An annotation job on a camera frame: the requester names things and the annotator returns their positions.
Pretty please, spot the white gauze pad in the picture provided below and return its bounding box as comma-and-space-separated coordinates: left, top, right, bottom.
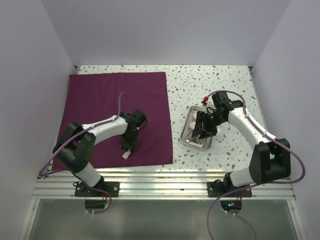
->
190, 112, 197, 121
189, 122, 196, 130

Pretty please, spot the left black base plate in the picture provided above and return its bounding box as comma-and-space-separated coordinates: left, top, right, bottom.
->
72, 179, 120, 198

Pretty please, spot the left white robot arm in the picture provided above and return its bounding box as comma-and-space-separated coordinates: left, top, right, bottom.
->
53, 109, 147, 197

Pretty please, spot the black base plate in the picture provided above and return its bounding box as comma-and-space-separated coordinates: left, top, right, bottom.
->
207, 179, 253, 198
72, 179, 120, 198

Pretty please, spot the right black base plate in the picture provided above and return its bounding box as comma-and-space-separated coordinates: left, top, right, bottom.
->
207, 179, 253, 198

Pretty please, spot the white bandage strip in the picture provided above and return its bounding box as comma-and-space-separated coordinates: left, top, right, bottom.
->
122, 149, 131, 159

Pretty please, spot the purple cable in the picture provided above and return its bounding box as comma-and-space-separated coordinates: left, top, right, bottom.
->
38, 92, 133, 216
206, 90, 306, 240

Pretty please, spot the steel instrument tray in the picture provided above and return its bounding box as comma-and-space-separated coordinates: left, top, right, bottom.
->
180, 105, 214, 151

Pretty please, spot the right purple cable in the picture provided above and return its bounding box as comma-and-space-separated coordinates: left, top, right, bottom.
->
206, 90, 306, 240

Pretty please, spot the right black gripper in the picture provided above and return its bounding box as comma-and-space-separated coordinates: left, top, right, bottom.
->
191, 110, 226, 140

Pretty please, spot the purple cloth mat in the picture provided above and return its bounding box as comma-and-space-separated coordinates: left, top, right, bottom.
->
58, 72, 173, 168

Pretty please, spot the steel scalpel handle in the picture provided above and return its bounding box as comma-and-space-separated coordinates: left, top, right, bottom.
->
186, 140, 204, 148

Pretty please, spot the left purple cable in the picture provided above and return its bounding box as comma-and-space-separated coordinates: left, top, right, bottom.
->
38, 92, 133, 216

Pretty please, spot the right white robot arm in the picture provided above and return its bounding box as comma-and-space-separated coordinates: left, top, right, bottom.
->
192, 90, 291, 197

